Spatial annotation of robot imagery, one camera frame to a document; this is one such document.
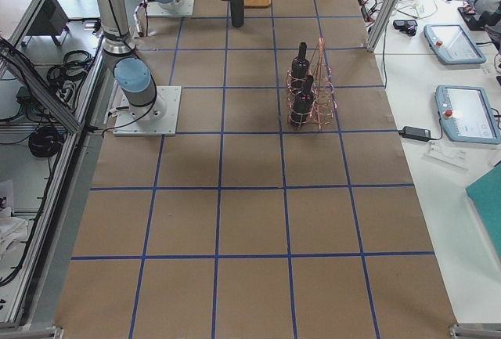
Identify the teal board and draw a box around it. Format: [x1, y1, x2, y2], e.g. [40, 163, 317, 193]
[466, 165, 500, 242]

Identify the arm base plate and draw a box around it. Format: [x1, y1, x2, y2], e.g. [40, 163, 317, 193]
[112, 86, 182, 136]
[146, 0, 195, 17]

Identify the teach pendant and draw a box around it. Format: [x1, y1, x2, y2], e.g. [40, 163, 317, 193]
[435, 85, 500, 145]
[424, 24, 486, 65]

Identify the near teach pendant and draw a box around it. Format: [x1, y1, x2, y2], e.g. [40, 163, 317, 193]
[435, 85, 500, 145]

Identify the black power adapter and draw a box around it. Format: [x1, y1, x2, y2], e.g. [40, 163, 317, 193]
[398, 126, 432, 142]

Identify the black handheld device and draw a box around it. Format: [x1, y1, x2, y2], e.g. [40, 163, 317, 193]
[392, 20, 417, 37]

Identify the clear acrylic stand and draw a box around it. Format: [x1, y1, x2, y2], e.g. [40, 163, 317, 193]
[424, 142, 469, 171]

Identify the far teach pendant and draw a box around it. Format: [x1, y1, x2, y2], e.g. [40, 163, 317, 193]
[424, 24, 486, 65]

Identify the copper wire bottle basket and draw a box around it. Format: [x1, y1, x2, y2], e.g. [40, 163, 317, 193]
[286, 38, 337, 130]

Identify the aluminium frame post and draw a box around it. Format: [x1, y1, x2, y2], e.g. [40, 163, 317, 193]
[366, 0, 398, 52]

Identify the dark wine bottle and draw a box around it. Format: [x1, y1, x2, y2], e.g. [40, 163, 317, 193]
[290, 41, 310, 83]
[229, 0, 245, 28]
[290, 75, 314, 128]

